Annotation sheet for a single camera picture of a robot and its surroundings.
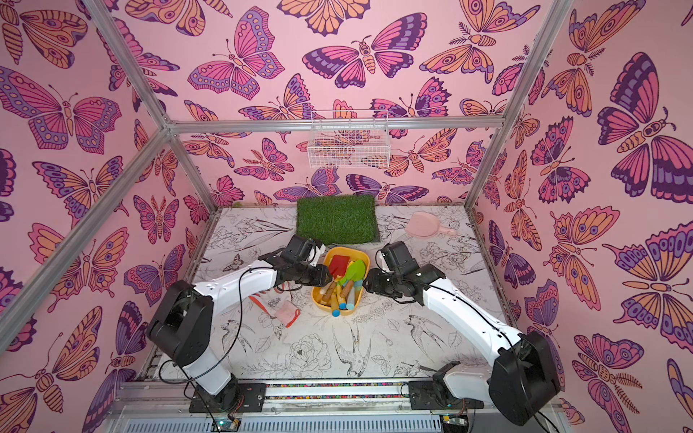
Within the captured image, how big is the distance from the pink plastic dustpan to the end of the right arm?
439 millimetres

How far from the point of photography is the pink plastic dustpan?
1118 mm

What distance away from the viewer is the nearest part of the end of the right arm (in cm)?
57
